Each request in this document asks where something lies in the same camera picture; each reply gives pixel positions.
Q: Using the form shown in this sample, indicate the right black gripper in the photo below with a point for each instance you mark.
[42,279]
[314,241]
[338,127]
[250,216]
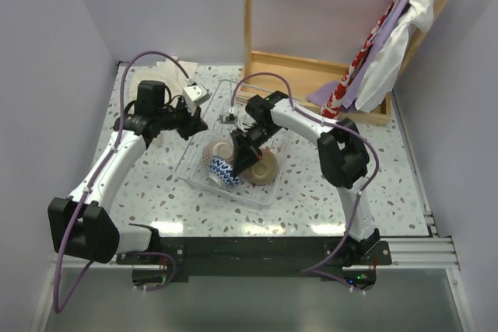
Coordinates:
[247,151]

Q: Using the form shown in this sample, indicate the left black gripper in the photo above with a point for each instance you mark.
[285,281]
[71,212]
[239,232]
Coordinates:
[191,123]

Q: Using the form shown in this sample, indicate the black glossy bowl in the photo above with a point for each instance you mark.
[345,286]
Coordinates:
[264,171]

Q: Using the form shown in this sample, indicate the brown patterned bowl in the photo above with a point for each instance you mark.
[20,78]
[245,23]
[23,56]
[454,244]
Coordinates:
[218,148]

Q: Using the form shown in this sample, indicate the blue white patterned bowl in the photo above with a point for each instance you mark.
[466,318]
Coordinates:
[220,172]

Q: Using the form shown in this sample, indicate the white wire dish rack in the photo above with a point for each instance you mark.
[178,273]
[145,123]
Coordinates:
[191,168]

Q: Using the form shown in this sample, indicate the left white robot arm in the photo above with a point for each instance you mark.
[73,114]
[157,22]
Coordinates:
[80,223]

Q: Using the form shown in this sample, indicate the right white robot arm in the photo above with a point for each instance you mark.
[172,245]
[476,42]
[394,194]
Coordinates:
[342,156]

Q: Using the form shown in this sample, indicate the cream crumpled cloth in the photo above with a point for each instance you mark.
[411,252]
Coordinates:
[167,75]

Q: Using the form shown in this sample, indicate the wooden tray stand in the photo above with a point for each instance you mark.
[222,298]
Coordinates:
[305,74]

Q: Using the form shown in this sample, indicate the lilac cloth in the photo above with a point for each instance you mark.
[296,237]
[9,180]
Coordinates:
[321,95]

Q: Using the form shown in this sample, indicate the red white patterned cloth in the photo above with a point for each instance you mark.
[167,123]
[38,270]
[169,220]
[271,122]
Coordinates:
[332,107]

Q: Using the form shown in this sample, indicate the white hanging cloth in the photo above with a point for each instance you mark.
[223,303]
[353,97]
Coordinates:
[380,76]

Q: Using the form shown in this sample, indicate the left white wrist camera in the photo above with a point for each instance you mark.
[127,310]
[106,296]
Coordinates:
[195,95]

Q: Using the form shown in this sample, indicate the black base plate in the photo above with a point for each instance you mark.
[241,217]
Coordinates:
[180,259]

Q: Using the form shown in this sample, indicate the aluminium rail frame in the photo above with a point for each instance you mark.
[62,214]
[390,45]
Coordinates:
[407,253]

